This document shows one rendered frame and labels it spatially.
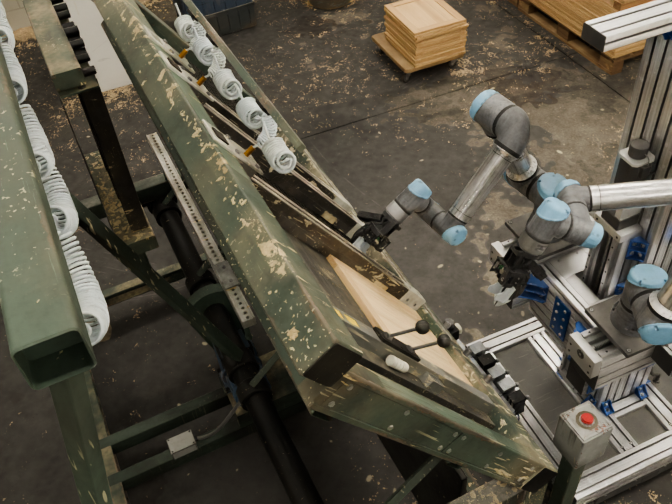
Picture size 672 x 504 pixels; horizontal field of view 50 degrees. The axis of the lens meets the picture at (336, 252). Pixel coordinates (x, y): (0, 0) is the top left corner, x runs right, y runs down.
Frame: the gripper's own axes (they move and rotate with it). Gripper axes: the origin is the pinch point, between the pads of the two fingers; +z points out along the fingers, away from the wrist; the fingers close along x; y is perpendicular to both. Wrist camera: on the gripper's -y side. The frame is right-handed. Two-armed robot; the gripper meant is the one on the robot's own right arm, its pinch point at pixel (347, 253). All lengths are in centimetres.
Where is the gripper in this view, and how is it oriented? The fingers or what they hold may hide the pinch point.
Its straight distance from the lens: 249.3
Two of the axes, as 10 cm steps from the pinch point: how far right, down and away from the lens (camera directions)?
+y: 4.2, 6.2, -6.6
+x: 5.7, 3.8, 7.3
